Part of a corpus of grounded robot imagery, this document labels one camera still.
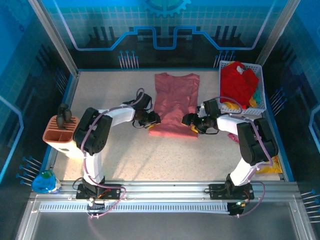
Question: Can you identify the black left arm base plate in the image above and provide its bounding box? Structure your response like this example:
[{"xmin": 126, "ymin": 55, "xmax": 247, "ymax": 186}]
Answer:
[{"xmin": 75, "ymin": 183, "xmax": 126, "ymax": 201}]

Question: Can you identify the terracotta slotted holder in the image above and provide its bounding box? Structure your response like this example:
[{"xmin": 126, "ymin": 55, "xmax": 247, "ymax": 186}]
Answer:
[{"xmin": 42, "ymin": 115, "xmax": 83, "ymax": 159}]

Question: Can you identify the aluminium front rail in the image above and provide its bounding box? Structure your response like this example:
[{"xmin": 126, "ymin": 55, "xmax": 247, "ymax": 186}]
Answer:
[{"xmin": 28, "ymin": 180, "xmax": 300, "ymax": 202}]

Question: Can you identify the red t-shirt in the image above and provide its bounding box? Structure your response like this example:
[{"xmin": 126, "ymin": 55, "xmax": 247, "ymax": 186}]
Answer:
[{"xmin": 219, "ymin": 61, "xmax": 260, "ymax": 107}]

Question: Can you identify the green t-shirt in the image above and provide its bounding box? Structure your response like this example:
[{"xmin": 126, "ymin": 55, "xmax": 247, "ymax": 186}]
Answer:
[{"xmin": 250, "ymin": 88, "xmax": 263, "ymax": 107}]

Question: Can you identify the white blue perforated plastic basket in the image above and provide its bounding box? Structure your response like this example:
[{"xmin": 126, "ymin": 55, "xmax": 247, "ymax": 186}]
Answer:
[{"xmin": 218, "ymin": 60, "xmax": 267, "ymax": 117}]

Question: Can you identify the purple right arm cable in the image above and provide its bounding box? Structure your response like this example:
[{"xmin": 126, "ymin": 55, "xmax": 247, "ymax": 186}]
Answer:
[{"xmin": 214, "ymin": 96, "xmax": 273, "ymax": 218}]

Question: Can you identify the aluminium frame post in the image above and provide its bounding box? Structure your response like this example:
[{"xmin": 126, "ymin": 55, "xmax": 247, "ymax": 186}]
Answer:
[
  {"xmin": 26, "ymin": 0, "xmax": 80, "ymax": 77},
  {"xmin": 254, "ymin": 0, "xmax": 302, "ymax": 68}
]

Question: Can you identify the yellow orange fabric piece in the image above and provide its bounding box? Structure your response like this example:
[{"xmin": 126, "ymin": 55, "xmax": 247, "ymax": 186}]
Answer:
[{"xmin": 255, "ymin": 154, "xmax": 284, "ymax": 175}]

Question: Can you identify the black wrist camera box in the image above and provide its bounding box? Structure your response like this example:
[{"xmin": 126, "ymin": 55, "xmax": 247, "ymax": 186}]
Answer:
[
  {"xmin": 135, "ymin": 93, "xmax": 154, "ymax": 111},
  {"xmin": 202, "ymin": 98, "xmax": 221, "ymax": 117}
]

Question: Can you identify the pink t-shirt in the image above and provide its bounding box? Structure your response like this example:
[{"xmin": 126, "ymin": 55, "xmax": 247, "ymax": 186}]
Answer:
[{"xmin": 148, "ymin": 72, "xmax": 201, "ymax": 139}]

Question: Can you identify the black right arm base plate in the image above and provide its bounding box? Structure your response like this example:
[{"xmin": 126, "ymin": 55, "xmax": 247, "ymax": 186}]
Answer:
[{"xmin": 208, "ymin": 183, "xmax": 255, "ymax": 201}]

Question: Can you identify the blue plastic bottle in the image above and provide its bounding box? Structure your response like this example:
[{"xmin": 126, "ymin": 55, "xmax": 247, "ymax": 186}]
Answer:
[{"xmin": 31, "ymin": 170, "xmax": 58, "ymax": 194}]

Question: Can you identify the white slotted cable duct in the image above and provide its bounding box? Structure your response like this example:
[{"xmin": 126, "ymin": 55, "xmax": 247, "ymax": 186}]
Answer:
[{"xmin": 38, "ymin": 201, "xmax": 231, "ymax": 214}]

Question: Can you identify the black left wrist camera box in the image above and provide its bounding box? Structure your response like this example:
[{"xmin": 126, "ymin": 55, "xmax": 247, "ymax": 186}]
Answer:
[{"xmin": 135, "ymin": 93, "xmax": 154, "ymax": 111}]

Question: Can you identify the black handled tool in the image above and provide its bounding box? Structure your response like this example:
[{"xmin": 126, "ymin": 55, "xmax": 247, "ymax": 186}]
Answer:
[{"xmin": 56, "ymin": 103, "xmax": 74, "ymax": 131}]

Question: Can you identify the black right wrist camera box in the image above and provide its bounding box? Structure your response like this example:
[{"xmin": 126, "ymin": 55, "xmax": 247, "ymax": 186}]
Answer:
[{"xmin": 202, "ymin": 98, "xmax": 221, "ymax": 117}]

